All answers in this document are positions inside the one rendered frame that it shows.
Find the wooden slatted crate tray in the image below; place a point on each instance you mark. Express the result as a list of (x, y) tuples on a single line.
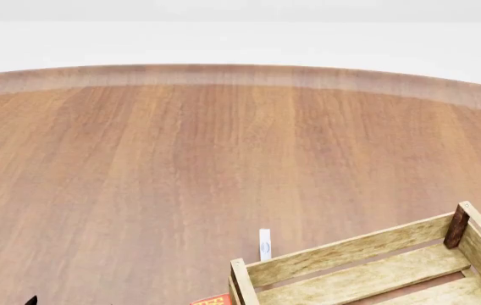
[(350, 254)]

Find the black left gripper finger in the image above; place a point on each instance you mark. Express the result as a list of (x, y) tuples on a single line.
[(32, 301)]

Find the white upright carton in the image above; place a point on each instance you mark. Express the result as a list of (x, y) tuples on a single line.
[(265, 244)]

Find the red box with yellow print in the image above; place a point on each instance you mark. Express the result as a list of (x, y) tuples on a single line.
[(215, 300)]

